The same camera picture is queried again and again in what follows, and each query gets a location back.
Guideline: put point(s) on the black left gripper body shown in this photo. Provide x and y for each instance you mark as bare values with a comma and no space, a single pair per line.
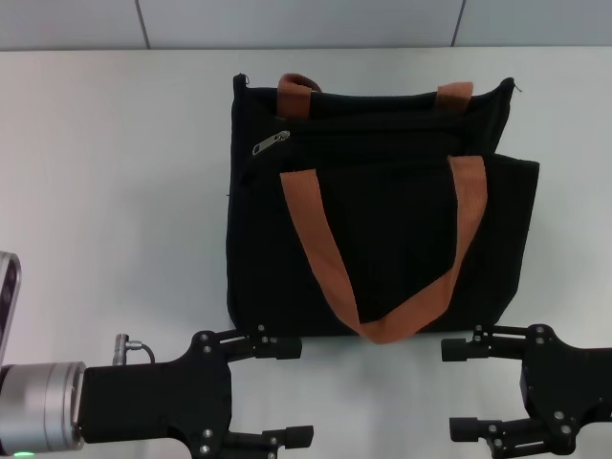
153,401

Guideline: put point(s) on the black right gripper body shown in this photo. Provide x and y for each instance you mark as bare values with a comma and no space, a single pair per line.
569,387

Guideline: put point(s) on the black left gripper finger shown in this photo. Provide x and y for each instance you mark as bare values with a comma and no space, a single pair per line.
277,348
287,435

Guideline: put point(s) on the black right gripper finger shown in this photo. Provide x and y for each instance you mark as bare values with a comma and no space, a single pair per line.
464,350
473,430

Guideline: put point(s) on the silver zipper pull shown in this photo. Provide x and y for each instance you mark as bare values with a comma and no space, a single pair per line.
270,142

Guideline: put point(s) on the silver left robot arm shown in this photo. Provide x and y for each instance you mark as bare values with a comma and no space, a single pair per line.
38,406

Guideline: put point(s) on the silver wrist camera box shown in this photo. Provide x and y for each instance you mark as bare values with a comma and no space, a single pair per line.
8,306

